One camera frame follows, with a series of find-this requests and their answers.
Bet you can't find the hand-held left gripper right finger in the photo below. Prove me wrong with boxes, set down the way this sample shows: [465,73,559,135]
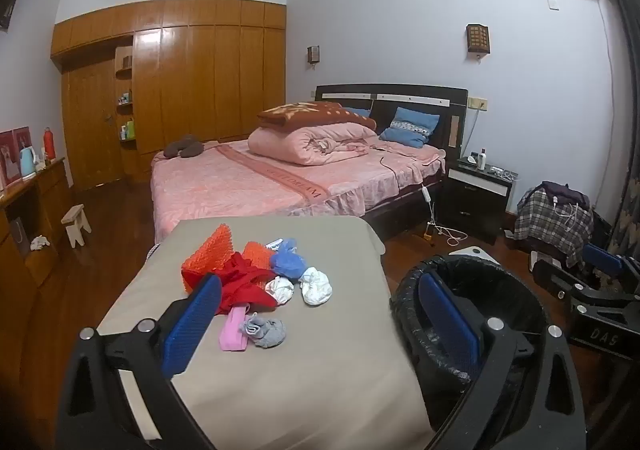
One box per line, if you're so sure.
[417,272,587,450]

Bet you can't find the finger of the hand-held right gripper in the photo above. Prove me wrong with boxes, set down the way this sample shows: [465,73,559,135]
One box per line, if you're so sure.
[582,242,640,291]
[531,259,608,316]

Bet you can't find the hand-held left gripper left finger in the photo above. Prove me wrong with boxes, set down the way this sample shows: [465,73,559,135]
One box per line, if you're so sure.
[56,273,223,450]

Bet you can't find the pink cloth strip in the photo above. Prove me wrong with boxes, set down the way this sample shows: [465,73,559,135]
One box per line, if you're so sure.
[219,304,251,353]

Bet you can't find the black lined trash bin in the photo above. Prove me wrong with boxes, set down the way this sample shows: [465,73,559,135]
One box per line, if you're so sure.
[390,254,551,436]

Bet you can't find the red plastic bag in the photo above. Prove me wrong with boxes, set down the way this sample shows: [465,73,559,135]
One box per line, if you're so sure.
[181,252,278,316]

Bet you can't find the grey sock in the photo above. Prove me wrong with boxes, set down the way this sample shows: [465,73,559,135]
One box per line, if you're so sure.
[239,312,287,348]

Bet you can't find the white cloth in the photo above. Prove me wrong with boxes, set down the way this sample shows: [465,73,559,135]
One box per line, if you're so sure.
[299,266,333,306]
[264,276,295,307]

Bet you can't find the blue plastic bag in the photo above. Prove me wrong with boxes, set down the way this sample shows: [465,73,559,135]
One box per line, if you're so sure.
[271,237,309,280]

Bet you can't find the black case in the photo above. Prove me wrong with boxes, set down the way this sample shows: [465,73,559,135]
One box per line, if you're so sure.
[592,210,613,251]

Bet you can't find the plaid-covered chair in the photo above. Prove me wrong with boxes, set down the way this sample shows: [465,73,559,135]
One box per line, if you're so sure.
[515,185,596,256]

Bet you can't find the dark purple bag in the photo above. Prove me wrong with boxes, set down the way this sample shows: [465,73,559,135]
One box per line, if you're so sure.
[542,181,591,206]

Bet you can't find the white bathroom scale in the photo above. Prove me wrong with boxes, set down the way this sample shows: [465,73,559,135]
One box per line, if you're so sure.
[447,246,498,265]

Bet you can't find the dark floral curtain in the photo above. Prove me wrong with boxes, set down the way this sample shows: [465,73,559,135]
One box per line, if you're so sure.
[602,0,640,261]

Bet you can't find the black and white nightstand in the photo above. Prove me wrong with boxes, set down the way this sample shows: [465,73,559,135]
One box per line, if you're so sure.
[441,157,516,246]

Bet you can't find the bed with pink sheet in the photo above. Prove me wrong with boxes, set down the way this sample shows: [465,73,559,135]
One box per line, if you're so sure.
[150,84,470,243]

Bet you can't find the small wooden stool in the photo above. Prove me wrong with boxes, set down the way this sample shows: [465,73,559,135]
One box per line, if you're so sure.
[61,204,92,248]

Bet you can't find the brown slippers on bed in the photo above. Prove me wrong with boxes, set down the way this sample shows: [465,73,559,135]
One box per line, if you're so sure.
[164,134,203,158]

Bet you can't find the wooden dresser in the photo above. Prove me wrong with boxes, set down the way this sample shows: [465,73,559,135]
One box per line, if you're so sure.
[0,157,76,381]

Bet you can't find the grey paper bag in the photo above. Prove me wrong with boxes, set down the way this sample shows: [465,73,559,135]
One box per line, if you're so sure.
[9,217,28,258]

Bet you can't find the blue pillow with patterned band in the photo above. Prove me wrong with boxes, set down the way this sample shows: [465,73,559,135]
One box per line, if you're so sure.
[379,106,441,148]

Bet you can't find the pink folded quilt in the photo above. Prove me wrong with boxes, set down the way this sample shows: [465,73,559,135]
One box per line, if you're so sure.
[247,122,378,166]

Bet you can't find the light blue kettle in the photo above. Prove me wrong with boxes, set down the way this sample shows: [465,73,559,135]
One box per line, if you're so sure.
[19,146,38,178]

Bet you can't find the brown patterned blanket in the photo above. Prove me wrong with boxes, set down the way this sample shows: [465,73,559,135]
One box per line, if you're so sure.
[257,101,378,132]

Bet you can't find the wooden wardrobe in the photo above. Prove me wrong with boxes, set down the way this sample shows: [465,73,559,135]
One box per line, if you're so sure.
[50,0,288,191]

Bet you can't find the white charging cable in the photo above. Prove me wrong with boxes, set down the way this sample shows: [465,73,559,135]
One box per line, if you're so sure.
[552,197,591,231]

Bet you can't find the white corded controller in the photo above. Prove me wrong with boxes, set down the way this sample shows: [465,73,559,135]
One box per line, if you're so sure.
[421,185,468,247]

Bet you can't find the large wooden wall lamp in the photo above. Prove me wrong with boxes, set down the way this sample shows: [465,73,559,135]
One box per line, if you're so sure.
[466,23,492,60]

